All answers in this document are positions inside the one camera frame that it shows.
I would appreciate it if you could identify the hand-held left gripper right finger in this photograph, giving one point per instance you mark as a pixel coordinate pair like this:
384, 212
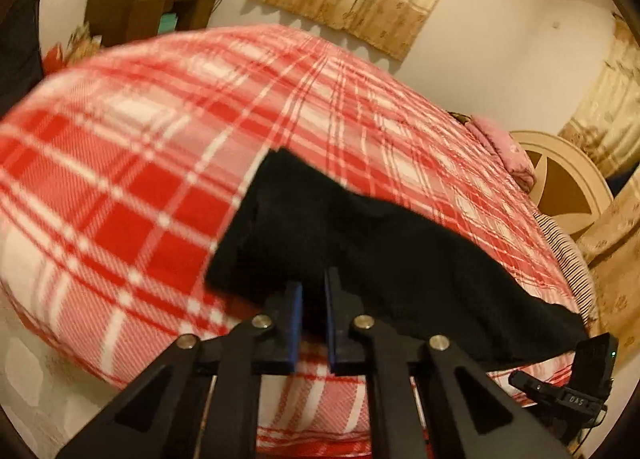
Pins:
330, 319

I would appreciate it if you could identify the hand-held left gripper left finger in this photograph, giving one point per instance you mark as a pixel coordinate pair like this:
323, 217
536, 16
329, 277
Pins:
296, 319

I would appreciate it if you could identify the black pants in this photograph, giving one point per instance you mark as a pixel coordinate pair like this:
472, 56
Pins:
400, 259

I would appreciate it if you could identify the striped mattress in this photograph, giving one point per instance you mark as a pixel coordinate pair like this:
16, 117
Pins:
567, 264

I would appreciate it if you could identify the cream round headboard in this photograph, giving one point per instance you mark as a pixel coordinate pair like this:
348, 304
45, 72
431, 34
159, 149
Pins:
565, 184

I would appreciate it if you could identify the red plaid blanket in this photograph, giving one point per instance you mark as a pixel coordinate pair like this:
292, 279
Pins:
150, 179

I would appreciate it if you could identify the pink pillow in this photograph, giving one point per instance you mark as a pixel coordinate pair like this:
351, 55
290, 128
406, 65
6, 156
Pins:
502, 149

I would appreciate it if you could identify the brown wooden cabinet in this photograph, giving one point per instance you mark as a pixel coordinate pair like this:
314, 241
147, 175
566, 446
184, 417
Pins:
145, 4

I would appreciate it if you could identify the dark hanging cloth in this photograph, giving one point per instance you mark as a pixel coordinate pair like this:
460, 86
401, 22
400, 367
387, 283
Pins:
17, 46

